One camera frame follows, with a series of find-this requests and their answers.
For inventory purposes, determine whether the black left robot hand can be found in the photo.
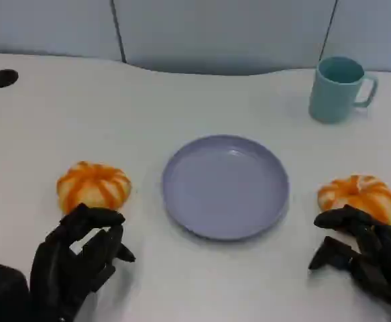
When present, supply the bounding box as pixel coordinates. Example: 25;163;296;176
30;203;137;322

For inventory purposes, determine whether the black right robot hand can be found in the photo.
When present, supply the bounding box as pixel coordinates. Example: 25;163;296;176
308;204;391;322

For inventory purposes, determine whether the orange white toy bread roll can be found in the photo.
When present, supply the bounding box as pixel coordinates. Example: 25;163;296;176
317;173;391;225
56;160;132;215

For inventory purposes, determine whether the pale green mug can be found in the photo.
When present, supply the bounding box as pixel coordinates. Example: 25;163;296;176
308;56;379;125

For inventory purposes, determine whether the lilac plate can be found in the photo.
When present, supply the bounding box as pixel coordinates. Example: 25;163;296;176
161;134;290;242

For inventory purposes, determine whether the black round table grommet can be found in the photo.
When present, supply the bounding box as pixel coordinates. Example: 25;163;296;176
0;68;19;89

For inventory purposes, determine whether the grey partition panel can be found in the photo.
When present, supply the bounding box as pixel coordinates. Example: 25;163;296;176
321;0;391;73
111;0;337;76
0;0;123;62

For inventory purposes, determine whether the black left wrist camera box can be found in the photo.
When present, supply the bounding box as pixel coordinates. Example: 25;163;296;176
0;261;32;322

